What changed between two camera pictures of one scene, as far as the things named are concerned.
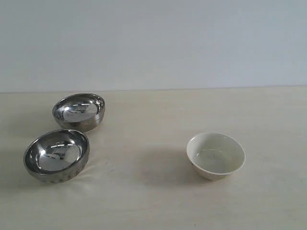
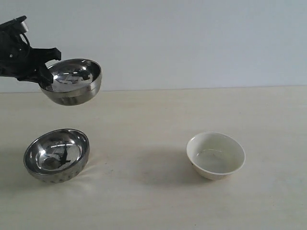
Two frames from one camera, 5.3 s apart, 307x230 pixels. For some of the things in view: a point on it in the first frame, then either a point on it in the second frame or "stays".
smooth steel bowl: x=79 y=112 to x=76 y=82
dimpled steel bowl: x=58 y=156 stays
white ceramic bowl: x=215 y=156 stays
